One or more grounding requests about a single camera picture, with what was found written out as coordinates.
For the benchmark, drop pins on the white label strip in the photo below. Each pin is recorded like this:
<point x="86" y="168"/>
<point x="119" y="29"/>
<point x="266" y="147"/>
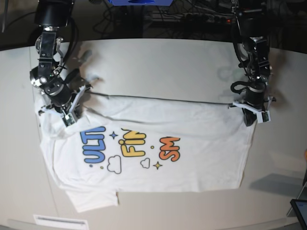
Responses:
<point x="65" y="223"/>

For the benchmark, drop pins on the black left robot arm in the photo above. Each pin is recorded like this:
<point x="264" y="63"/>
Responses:
<point x="250" y="40"/>

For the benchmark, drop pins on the black tablet screen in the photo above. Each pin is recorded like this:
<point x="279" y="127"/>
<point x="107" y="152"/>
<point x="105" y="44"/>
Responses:
<point x="300" y="209"/>

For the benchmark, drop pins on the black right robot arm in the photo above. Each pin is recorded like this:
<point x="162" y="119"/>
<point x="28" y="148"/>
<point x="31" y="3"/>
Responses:
<point x="51" y="15"/>

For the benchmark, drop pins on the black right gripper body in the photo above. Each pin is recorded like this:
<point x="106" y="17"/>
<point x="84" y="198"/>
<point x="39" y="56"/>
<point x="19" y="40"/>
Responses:
<point x="61" y="96"/>

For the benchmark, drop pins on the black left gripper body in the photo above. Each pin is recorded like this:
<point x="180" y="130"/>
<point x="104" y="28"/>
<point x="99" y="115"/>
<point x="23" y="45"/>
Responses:
<point x="254" y="94"/>

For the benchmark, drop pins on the white printed T-shirt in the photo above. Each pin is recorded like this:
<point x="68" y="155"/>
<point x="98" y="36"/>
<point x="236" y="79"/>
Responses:
<point x="124" y="144"/>

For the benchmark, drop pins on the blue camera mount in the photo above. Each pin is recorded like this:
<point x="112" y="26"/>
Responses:
<point x="141" y="2"/>

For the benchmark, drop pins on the white wrist camera left mount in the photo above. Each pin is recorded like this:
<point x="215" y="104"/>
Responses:
<point x="262" y="113"/>

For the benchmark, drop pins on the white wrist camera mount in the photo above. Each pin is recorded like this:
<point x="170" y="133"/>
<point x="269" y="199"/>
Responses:
<point x="262" y="113"/>
<point x="75" y="113"/>

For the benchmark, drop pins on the white wrist camera right mount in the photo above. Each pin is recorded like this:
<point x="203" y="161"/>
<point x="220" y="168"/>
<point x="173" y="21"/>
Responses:
<point x="75" y="113"/>

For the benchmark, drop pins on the black power strip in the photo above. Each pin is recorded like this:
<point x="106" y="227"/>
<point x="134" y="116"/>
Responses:
<point x="209" y="18"/>

